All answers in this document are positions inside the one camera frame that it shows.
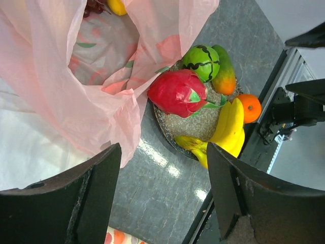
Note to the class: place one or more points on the yellow fake banana bunch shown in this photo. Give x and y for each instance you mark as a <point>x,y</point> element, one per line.
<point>229,133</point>

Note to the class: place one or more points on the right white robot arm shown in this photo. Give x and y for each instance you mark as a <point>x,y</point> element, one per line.
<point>292,104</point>

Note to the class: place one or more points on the fake green fruit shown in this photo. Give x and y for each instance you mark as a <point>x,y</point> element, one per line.
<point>203,60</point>

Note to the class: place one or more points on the floral patterned cloth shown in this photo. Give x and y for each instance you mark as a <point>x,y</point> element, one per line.
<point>114,236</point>

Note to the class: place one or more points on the fake red fruit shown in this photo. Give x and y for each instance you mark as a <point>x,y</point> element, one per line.
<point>181,93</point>

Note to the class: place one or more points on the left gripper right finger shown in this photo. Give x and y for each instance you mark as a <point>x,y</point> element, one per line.
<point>273,210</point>

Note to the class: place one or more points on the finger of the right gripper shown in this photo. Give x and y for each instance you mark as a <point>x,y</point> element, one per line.
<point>314,38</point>

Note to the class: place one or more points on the fake dark grapes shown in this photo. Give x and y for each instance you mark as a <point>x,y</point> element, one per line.
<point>95,6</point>

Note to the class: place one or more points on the fake mango fruit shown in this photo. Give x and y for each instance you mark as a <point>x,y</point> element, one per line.
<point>225,81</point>

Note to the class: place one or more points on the fake orange fruit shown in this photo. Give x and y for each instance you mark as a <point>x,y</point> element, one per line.
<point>252,107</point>

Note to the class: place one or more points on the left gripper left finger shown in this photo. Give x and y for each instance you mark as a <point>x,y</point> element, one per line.
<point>71,207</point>

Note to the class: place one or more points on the pink plastic bag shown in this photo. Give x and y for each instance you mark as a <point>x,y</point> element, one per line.
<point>87,77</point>

